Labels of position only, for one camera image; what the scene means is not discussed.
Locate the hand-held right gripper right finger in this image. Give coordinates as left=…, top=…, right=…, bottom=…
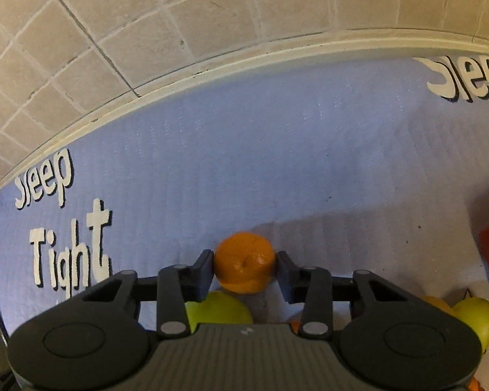
left=276, top=250, right=424, bottom=339

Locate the green apple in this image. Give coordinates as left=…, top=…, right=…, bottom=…
left=185, top=291, right=254, bottom=332
left=452, top=297, right=489, bottom=353

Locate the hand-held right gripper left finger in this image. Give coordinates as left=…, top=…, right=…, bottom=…
left=67, top=249, right=216, bottom=339

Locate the large orange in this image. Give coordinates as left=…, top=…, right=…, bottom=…
left=214, top=232, right=277, bottom=295

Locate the blue printed mat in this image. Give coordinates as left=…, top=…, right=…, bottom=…
left=0, top=51, right=489, bottom=335

